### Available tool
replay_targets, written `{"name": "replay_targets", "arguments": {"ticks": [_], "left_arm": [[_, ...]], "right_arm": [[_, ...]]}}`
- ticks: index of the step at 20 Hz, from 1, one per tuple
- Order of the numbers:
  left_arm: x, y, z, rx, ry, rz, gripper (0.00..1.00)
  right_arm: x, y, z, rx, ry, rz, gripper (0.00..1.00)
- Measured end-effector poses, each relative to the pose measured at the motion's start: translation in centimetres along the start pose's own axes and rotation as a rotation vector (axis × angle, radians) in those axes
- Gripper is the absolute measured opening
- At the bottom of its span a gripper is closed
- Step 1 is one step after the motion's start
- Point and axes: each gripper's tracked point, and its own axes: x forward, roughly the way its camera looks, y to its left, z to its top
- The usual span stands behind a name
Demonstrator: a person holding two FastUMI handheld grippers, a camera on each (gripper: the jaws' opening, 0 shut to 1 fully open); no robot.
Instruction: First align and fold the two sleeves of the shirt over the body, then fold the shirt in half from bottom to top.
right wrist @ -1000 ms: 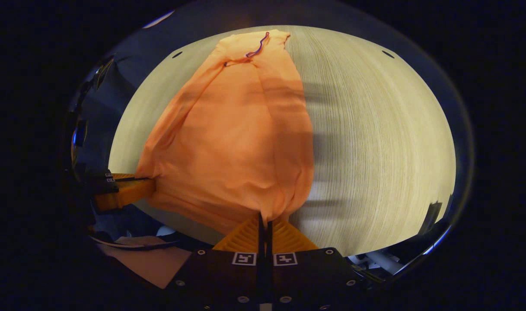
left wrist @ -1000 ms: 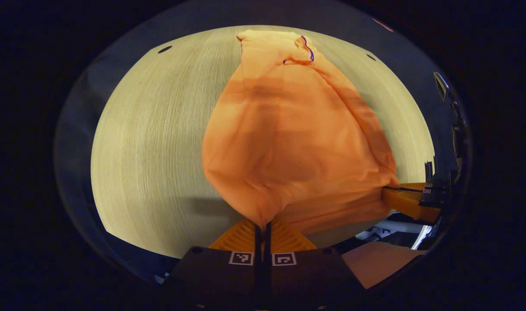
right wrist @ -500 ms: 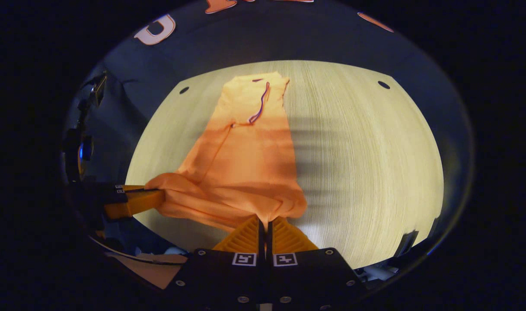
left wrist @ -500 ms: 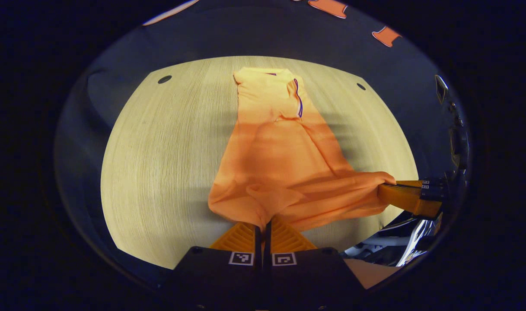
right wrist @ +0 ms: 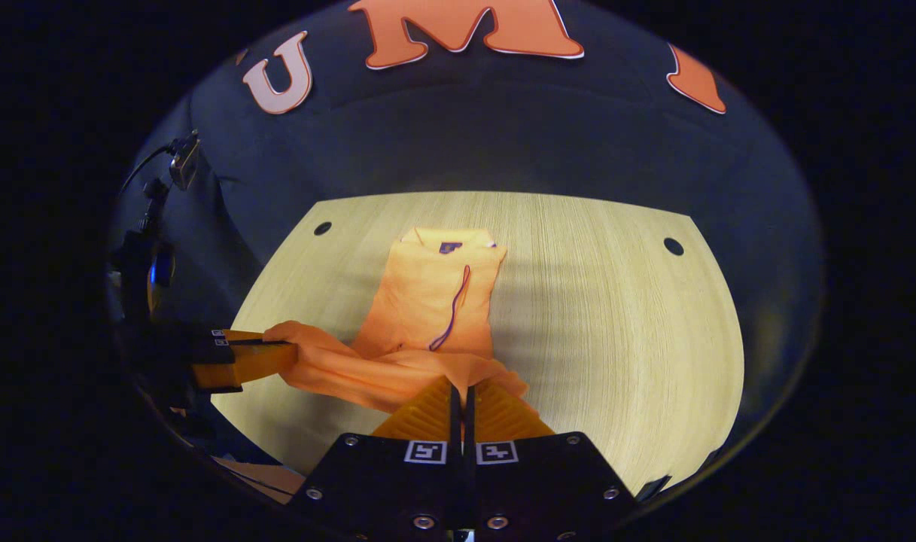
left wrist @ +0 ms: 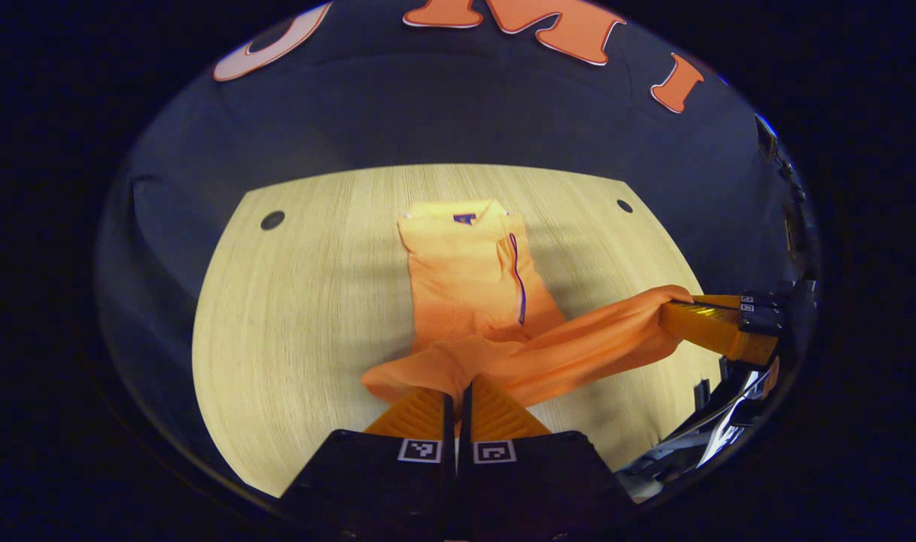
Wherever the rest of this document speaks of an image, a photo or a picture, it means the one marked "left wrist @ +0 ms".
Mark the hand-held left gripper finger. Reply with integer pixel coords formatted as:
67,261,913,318
457,374,641,542
277,387,457,542

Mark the dark grey side cloth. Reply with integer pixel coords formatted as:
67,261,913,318
96,169,266,483

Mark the black backdrop cloth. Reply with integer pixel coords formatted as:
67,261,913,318
96,0,814,317

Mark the orange T-shirt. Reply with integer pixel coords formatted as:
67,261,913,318
361,198,696,412

